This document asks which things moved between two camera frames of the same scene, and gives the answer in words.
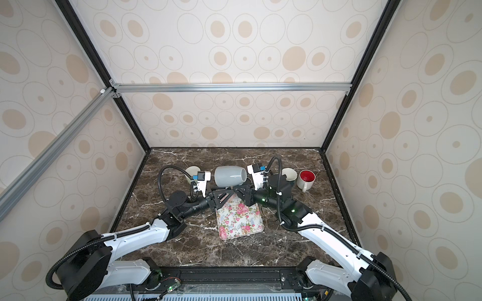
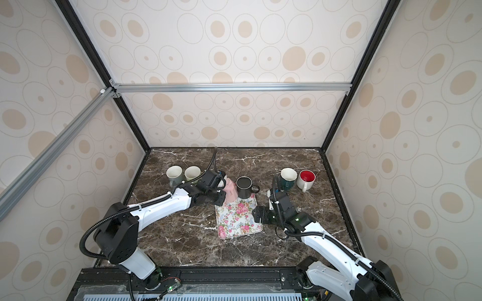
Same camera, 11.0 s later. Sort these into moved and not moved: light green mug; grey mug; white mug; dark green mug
Moved: grey mug
Not moved: light green mug; dark green mug; white mug
